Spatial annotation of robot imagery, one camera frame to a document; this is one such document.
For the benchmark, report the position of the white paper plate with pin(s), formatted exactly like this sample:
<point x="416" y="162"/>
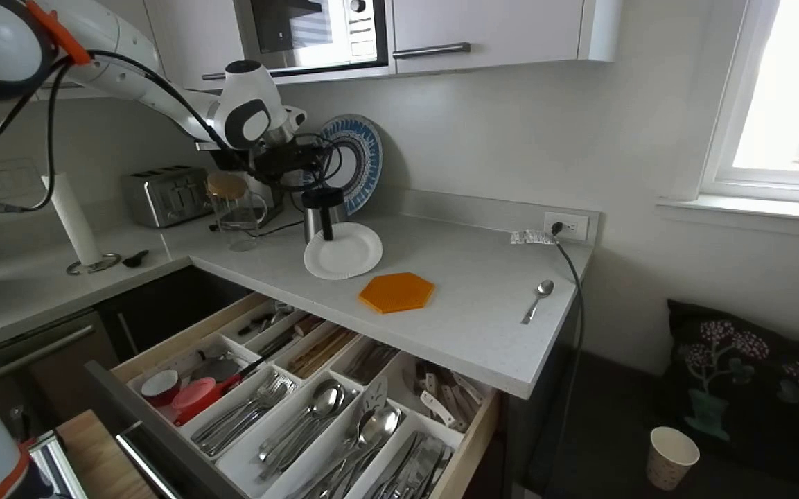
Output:
<point x="347" y="256"/>

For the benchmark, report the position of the heap of table knives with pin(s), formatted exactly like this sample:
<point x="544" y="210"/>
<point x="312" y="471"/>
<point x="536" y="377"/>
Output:
<point x="409" y="468"/>

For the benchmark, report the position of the dark cabinet door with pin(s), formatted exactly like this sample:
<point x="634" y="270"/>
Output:
<point x="170" y="305"/>

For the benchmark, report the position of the white cabinet door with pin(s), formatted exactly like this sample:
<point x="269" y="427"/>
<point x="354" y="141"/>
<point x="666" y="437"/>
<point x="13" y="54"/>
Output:
<point x="191" y="34"/>
<point x="489" y="24"/>

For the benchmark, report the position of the metal spoon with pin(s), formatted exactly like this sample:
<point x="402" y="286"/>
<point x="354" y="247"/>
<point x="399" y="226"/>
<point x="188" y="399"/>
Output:
<point x="545" y="287"/>

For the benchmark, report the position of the white cutlery tray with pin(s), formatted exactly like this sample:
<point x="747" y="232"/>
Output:
<point x="247" y="464"/>

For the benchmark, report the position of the window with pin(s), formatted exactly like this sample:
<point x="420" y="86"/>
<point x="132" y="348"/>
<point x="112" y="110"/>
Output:
<point x="787" y="90"/>

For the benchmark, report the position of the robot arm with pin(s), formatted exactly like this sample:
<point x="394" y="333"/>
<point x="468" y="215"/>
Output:
<point x="115" y="41"/>

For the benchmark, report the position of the silver toaster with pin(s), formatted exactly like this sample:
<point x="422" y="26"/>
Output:
<point x="167" y="197"/>

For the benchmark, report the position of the paper cup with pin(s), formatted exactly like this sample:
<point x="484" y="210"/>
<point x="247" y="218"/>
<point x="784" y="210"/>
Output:
<point x="671" y="461"/>

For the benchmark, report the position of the red measuring cup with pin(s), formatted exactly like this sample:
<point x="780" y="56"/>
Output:
<point x="161" y="388"/>

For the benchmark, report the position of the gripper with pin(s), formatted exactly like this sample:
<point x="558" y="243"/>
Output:
<point x="288" y="161"/>

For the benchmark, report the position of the blue patterned round plate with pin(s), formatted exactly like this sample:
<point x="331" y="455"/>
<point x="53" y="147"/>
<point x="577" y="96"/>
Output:
<point x="366" y="156"/>

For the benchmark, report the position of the heap of forks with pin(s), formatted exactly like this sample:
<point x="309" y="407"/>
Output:
<point x="247" y="412"/>

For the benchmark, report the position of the silver blister pack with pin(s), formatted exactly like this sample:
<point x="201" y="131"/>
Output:
<point x="531" y="238"/>

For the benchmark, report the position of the heap of wooden utensils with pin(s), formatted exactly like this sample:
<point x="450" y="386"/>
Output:
<point x="323" y="350"/>

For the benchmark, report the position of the heap of serving utensils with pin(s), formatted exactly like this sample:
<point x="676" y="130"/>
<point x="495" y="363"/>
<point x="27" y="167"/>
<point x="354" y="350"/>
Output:
<point x="371" y="433"/>

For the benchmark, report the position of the small black scoop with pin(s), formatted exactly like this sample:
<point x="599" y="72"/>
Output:
<point x="136" y="259"/>

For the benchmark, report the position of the microwave door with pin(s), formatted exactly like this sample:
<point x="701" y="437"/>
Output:
<point x="295" y="31"/>

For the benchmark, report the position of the heap of dark utensils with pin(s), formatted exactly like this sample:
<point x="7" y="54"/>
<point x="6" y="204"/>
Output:
<point x="281" y="336"/>

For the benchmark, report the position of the white wall socket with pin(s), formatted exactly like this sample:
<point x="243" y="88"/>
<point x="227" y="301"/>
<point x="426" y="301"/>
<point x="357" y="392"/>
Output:
<point x="572" y="225"/>

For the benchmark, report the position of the orange hexagonal trivet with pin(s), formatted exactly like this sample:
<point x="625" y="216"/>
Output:
<point x="396" y="292"/>

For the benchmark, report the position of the built-in appliance door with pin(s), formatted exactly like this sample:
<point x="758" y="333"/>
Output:
<point x="39" y="374"/>

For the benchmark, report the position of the steel kettle with black lid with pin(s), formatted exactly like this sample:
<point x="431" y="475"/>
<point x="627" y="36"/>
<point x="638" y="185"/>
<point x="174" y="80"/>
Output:
<point x="314" y="220"/>

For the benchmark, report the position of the metal measuring cups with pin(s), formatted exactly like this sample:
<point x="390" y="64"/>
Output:
<point x="215" y="366"/>

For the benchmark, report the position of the microwave knob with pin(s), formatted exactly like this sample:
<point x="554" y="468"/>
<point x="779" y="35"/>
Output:
<point x="357" y="5"/>

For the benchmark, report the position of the paper towel roll on holder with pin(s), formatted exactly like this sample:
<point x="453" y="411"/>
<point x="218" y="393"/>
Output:
<point x="73" y="222"/>

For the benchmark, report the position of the heap of spoons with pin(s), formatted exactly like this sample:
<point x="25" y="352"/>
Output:
<point x="309" y="416"/>

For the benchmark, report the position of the white wall cabinet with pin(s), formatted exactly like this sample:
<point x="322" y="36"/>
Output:
<point x="496" y="28"/>

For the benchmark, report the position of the white switch plate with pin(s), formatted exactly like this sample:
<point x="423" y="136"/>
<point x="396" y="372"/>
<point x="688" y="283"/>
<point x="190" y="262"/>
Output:
<point x="1" y="179"/>

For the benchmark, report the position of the wooden drawer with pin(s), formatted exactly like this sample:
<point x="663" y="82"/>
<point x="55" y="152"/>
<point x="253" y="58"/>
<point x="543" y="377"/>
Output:
<point x="184" y="457"/>

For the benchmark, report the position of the pink measuring cup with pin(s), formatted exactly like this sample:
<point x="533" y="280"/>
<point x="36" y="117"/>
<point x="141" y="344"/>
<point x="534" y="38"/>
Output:
<point x="195" y="396"/>

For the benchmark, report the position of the dark floral cushion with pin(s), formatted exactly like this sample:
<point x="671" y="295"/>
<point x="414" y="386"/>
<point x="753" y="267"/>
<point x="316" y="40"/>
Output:
<point x="752" y="381"/>

